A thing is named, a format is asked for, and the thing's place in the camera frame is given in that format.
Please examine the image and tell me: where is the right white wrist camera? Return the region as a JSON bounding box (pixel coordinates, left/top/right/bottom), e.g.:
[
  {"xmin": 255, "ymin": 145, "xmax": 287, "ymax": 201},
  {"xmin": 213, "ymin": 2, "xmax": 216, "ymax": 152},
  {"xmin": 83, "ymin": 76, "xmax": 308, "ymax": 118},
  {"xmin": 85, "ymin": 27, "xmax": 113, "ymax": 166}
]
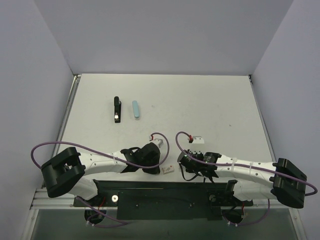
[{"xmin": 188, "ymin": 135, "xmax": 205, "ymax": 145}]

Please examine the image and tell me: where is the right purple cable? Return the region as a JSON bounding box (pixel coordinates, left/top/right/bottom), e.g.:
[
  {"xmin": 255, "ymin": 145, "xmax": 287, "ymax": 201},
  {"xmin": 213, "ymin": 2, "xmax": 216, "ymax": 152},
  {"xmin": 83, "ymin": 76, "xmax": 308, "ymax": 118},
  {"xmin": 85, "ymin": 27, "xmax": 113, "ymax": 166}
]
[{"xmin": 175, "ymin": 131, "xmax": 319, "ymax": 227}]

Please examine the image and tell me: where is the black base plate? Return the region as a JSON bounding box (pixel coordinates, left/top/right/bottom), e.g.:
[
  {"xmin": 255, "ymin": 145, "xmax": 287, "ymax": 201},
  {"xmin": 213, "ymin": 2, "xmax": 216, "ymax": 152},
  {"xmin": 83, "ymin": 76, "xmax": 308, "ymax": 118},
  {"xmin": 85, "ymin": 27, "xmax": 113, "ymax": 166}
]
[{"xmin": 87, "ymin": 180, "xmax": 253, "ymax": 221}]

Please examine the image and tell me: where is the black stapler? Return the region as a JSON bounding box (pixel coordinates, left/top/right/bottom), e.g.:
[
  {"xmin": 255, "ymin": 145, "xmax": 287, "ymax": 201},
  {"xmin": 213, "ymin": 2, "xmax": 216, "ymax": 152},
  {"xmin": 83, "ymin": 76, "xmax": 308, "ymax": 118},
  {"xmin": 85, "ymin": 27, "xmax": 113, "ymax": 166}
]
[{"xmin": 113, "ymin": 96, "xmax": 122, "ymax": 124}]

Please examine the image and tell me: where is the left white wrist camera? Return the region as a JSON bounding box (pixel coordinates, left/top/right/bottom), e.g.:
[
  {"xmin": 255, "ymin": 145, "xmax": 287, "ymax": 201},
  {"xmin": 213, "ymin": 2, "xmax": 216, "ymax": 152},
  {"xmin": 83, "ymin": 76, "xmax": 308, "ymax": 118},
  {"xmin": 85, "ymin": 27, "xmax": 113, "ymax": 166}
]
[{"xmin": 149, "ymin": 135, "xmax": 164, "ymax": 149}]

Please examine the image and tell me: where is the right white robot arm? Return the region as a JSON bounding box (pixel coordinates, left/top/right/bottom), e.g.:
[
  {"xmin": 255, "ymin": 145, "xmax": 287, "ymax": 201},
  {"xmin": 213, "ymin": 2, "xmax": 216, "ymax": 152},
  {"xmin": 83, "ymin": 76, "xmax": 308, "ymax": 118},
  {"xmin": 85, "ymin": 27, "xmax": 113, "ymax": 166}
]
[{"xmin": 177, "ymin": 152, "xmax": 307, "ymax": 209}]

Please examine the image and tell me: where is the blue and white stapler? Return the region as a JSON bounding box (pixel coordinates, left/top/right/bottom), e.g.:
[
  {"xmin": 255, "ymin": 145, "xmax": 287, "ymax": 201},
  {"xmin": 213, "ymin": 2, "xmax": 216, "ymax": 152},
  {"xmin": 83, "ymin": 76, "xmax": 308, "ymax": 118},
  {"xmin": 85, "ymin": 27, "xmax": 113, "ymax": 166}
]
[{"xmin": 132, "ymin": 100, "xmax": 141, "ymax": 120}]

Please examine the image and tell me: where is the staple box with red dot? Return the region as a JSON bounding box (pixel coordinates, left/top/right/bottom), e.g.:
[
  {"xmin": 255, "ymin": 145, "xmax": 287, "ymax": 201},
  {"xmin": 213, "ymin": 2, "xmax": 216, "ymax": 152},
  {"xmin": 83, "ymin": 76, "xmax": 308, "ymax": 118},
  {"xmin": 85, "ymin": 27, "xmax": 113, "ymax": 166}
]
[{"xmin": 161, "ymin": 165, "xmax": 175, "ymax": 175}]

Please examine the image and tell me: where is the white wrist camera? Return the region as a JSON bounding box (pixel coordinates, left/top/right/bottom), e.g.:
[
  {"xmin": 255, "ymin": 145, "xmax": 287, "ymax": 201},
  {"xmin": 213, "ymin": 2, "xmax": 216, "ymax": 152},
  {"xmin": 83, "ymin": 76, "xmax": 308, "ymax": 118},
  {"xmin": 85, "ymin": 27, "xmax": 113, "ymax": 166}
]
[
  {"xmin": 188, "ymin": 135, "xmax": 205, "ymax": 145},
  {"xmin": 149, "ymin": 135, "xmax": 164, "ymax": 149}
]

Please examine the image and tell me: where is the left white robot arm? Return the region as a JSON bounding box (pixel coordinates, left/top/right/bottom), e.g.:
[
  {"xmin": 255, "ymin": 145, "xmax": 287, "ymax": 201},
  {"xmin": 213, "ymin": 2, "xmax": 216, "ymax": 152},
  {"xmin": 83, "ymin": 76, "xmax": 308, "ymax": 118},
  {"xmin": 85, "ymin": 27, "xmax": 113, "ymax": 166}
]
[{"xmin": 41, "ymin": 138, "xmax": 163, "ymax": 206}]

